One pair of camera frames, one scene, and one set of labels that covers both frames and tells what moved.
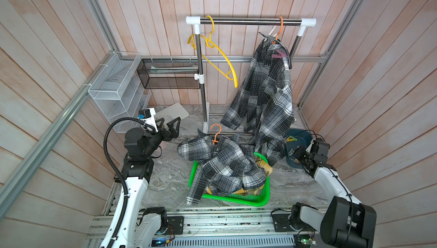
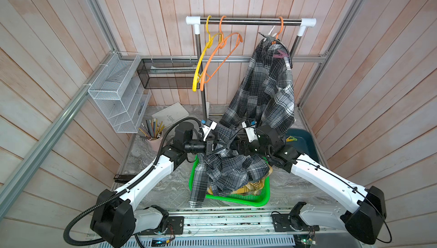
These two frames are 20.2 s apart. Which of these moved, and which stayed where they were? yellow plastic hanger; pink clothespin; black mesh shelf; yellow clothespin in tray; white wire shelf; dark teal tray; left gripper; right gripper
Moved: right gripper; left gripper; yellow plastic hanger
Stayed: black mesh shelf; yellow clothespin in tray; dark teal tray; white wire shelf; pink clothespin
